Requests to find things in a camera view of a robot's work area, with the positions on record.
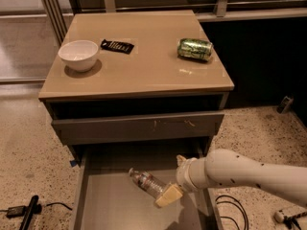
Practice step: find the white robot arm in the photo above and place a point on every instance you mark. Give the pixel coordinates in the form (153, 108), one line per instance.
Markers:
(223, 168)

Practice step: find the green soda can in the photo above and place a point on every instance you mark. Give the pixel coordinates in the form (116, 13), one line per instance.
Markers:
(195, 48)

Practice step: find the metal railing frame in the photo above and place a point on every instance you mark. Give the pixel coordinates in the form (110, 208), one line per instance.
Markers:
(205, 10)

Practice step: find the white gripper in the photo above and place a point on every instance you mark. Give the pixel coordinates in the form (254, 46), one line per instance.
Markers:
(183, 175)

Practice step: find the black power adapter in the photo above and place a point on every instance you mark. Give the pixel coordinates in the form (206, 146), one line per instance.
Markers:
(16, 211)

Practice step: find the grey top drawer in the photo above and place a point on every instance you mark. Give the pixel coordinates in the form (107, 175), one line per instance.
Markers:
(137, 128)

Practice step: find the blue tape piece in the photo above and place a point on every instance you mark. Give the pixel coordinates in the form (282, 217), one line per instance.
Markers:
(73, 163)

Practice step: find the grey drawer cabinet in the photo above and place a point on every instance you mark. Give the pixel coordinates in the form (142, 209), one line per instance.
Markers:
(152, 79)

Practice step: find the black snack packet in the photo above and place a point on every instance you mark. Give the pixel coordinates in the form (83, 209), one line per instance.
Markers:
(117, 46)

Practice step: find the black bar on floor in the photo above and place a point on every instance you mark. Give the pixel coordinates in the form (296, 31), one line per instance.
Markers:
(33, 208)

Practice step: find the small grey floor device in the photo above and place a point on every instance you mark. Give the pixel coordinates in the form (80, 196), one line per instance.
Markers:
(285, 104)

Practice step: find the clear plastic water bottle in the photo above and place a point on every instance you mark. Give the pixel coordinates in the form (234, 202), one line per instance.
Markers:
(147, 182)

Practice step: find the white power strip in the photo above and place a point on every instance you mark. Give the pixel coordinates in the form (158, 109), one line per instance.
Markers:
(283, 214)

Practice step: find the white ceramic bowl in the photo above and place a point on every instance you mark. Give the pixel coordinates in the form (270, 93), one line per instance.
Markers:
(79, 55)

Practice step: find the open grey middle drawer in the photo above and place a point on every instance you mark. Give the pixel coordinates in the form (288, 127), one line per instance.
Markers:
(107, 199)

